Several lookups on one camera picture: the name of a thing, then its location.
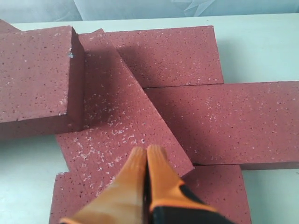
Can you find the red brick second row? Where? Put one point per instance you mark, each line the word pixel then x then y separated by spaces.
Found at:
pixel 255 125

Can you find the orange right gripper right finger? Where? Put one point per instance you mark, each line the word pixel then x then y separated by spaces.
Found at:
pixel 172 202

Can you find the red brick back right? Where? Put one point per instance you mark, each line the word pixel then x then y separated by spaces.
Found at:
pixel 170 56

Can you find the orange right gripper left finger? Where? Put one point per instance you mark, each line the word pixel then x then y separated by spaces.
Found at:
pixel 122 201

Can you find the red brick moved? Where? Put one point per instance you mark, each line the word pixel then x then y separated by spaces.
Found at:
pixel 41 82

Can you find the red brick tilted back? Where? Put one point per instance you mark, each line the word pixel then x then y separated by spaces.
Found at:
pixel 6 28

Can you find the white backdrop curtain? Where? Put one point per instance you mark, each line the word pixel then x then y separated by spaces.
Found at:
pixel 26 11

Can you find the red brick front row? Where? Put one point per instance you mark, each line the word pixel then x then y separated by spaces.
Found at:
pixel 220 186

